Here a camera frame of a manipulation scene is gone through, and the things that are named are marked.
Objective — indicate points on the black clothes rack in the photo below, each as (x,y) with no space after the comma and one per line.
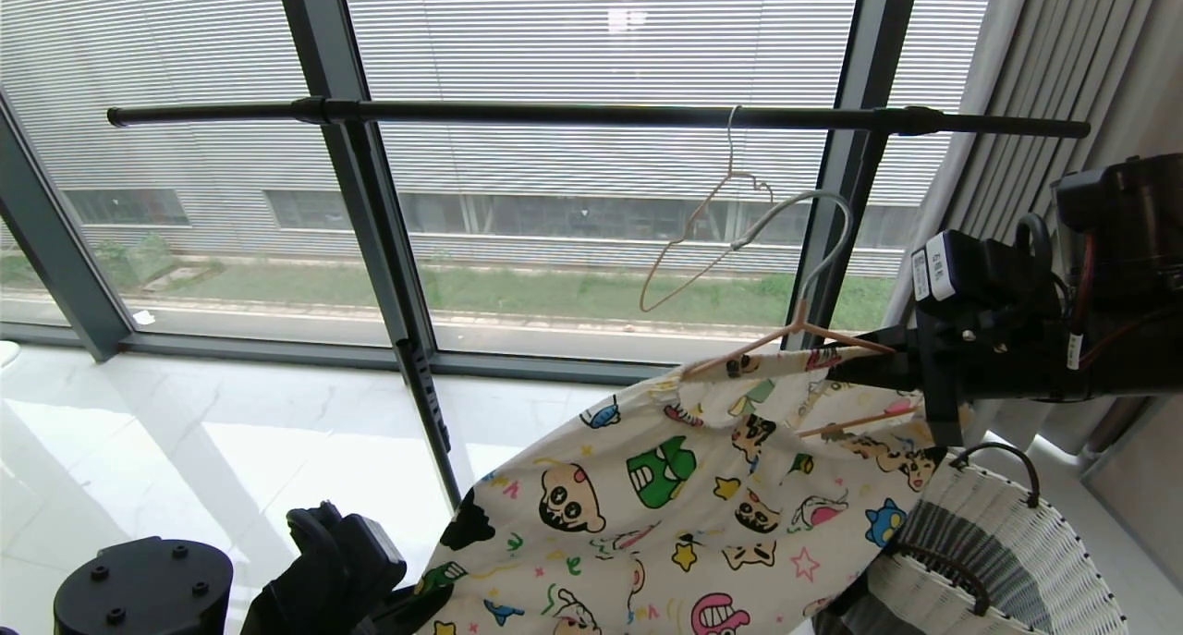
(554,115)

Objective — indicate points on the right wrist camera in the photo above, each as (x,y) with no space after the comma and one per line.
(970,270)

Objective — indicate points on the beige curtain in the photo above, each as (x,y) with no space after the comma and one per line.
(1026,62)

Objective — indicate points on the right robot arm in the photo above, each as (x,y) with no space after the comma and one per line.
(1132,247)

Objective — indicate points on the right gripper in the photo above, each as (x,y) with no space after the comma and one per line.
(1007,358)

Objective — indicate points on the white laundry basket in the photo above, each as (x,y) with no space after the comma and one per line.
(1044,561)

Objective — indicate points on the cream printed garment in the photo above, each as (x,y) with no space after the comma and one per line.
(647,524)

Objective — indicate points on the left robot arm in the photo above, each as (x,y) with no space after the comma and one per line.
(139,589)

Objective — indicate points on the pink clothes hanger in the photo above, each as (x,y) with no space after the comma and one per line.
(731,154)
(800,319)

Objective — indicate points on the window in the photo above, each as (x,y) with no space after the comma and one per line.
(554,43)

